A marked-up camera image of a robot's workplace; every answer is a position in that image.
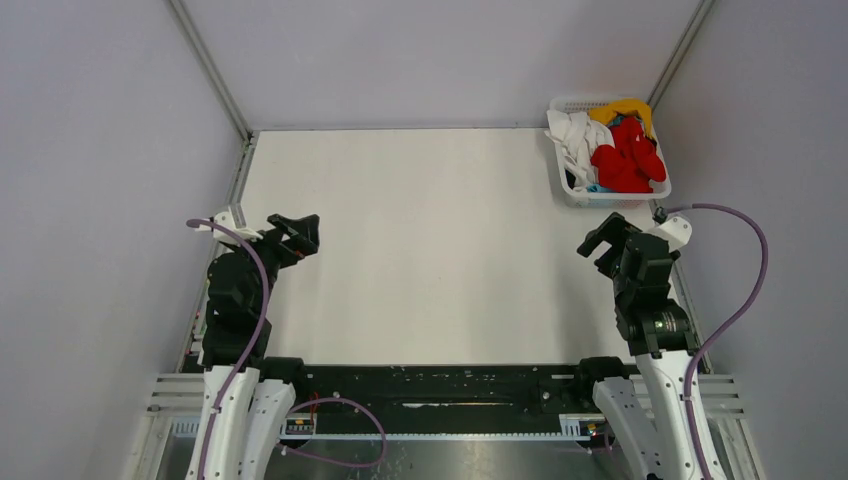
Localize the white plastic laundry basket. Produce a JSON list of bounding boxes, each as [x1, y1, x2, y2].
[[548, 95, 672, 209]]

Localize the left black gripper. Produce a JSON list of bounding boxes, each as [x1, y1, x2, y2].
[[225, 213, 319, 313]]

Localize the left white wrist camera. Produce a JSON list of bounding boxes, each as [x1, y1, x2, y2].
[[209, 203, 263, 245]]

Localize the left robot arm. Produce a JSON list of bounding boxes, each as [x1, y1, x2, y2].
[[186, 211, 320, 479]]

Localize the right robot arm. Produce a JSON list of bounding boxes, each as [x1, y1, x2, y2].
[[568, 212, 727, 479]]

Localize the yellow t-shirt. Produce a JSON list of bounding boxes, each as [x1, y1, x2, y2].
[[588, 98, 656, 139]]

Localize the white t-shirt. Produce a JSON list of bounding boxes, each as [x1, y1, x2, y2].
[[546, 109, 615, 192]]

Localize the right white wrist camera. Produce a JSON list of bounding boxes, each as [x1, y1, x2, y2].
[[647, 207, 693, 252]]

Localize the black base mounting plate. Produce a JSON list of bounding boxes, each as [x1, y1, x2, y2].
[[259, 357, 637, 411]]

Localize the aluminium frame rail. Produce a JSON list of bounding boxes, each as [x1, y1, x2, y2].
[[147, 374, 744, 441]]

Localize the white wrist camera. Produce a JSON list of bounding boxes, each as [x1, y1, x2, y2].
[[647, 207, 693, 252], [209, 203, 263, 245]]

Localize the purple cable under base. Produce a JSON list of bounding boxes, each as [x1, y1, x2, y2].
[[276, 397, 388, 470]]

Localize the red t-shirt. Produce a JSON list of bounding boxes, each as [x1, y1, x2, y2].
[[590, 116, 668, 194]]

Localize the teal t-shirt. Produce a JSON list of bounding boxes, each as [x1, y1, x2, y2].
[[588, 118, 629, 193]]

